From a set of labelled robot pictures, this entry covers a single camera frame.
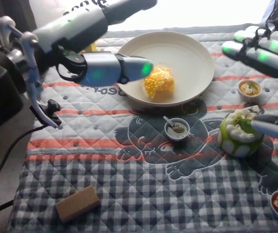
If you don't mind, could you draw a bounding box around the green white toy cake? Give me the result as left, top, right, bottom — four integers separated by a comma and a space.
218, 106, 265, 158

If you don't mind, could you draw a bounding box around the dark blue fabric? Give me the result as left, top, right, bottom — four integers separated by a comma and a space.
260, 0, 278, 25

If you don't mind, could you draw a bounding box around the yellow arch block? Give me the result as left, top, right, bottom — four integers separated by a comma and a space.
83, 41, 98, 53

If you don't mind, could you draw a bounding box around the large white round plate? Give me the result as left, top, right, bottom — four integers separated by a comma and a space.
116, 31, 215, 108

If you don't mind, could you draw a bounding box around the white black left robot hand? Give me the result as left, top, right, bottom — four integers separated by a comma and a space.
32, 0, 158, 87

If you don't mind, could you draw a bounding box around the grey quilt with bear print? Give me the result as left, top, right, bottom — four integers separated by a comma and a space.
7, 23, 278, 233

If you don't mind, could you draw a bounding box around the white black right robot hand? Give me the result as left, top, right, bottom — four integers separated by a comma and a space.
221, 18, 278, 150

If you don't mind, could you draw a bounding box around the small toy noodle bowl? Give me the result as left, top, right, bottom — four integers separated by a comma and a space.
237, 79, 262, 103

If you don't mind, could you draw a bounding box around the small bowl with spoon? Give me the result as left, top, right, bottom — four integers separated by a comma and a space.
163, 116, 191, 142

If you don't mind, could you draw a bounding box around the brown wooden block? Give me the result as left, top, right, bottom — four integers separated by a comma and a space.
55, 185, 102, 224

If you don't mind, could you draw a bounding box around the bag of yellow balls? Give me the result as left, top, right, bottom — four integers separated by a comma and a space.
142, 63, 178, 102

